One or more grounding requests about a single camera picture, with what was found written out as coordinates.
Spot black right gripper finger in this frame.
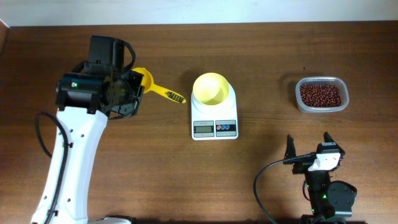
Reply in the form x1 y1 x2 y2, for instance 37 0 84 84
323 132 335 143
284 134 297 159

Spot yellow plastic scoop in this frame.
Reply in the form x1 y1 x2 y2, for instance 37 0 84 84
132 67 187 104

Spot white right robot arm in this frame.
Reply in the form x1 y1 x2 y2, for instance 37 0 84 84
283 133 357 224

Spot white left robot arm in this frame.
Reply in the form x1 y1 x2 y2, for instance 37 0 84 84
31 35 144 223

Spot white digital kitchen scale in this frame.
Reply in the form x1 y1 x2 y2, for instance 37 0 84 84
191 84 239 141

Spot yellow plastic bowl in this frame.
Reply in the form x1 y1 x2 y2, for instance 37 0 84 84
193 73 229 106

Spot red adzuki beans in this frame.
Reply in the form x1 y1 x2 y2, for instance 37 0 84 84
300 84 342 108

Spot clear plastic bean container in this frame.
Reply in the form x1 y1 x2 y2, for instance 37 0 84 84
295 77 349 113

